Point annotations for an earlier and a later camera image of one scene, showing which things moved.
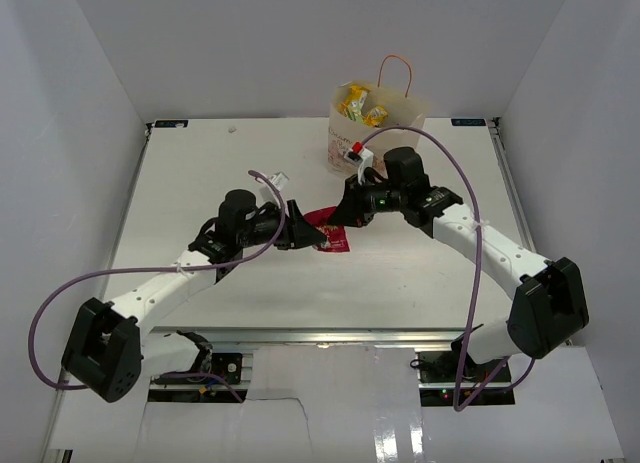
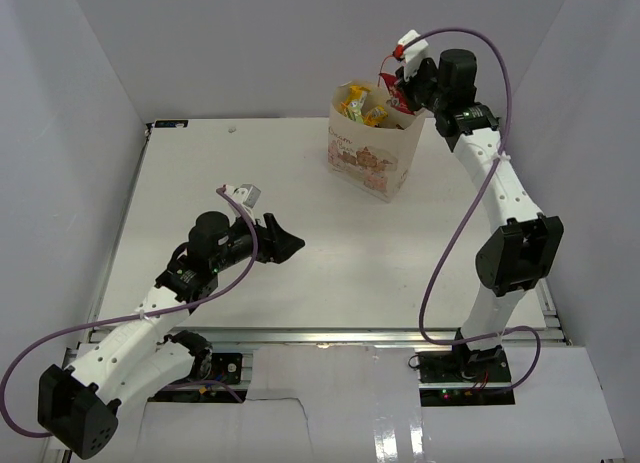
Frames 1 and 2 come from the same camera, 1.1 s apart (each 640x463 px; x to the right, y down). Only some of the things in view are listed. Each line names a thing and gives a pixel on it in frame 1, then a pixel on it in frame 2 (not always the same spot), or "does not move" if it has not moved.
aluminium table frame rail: (323, 336) does not move
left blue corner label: (162, 123) does not move
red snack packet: (336, 236) to (393, 86)
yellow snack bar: (376, 116) does not move
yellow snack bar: (355, 100) does not move
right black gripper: (353, 211) to (426, 68)
